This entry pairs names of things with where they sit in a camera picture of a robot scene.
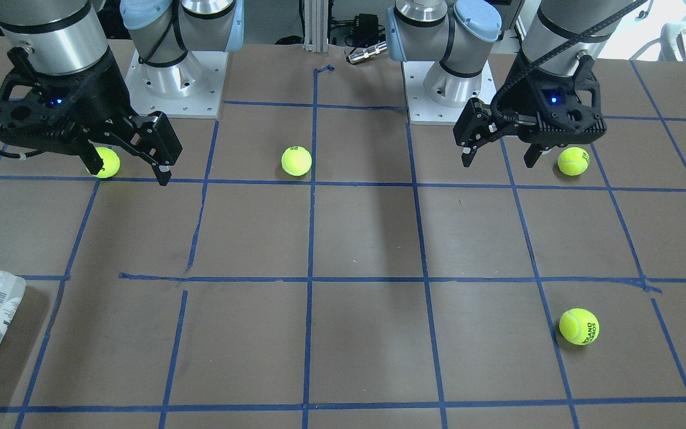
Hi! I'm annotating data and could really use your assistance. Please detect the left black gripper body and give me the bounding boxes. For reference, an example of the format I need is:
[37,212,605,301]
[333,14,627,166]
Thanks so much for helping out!
[494,54,607,147]

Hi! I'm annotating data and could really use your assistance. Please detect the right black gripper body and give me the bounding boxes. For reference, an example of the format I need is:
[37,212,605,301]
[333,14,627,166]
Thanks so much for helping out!
[0,47,136,158]

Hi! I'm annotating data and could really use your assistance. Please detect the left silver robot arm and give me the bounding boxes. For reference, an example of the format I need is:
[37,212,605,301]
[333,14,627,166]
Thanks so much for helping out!
[386,1,643,168]

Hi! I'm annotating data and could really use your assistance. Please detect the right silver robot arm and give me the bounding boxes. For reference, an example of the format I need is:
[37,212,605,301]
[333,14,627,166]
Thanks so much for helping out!
[0,1,245,186]

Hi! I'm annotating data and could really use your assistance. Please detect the tennis ball near base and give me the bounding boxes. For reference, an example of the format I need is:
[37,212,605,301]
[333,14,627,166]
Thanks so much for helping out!
[556,147,591,176]
[92,147,121,179]

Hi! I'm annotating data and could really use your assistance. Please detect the centre back tennis ball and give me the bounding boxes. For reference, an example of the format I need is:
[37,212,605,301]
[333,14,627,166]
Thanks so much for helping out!
[280,146,313,177]

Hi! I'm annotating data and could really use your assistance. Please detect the front Roland Garros tennis ball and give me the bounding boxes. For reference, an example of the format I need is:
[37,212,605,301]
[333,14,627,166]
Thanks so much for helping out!
[558,309,600,346]

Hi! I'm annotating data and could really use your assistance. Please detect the silver metal cylinder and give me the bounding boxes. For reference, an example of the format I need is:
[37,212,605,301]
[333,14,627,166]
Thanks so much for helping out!
[345,41,388,65]

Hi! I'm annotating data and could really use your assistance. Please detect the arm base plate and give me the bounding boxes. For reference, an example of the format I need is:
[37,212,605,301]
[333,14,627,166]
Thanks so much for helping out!
[125,51,229,119]
[402,61,496,126]

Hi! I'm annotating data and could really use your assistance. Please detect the aluminium frame post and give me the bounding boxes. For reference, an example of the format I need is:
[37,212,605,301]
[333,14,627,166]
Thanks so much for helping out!
[302,0,330,56]

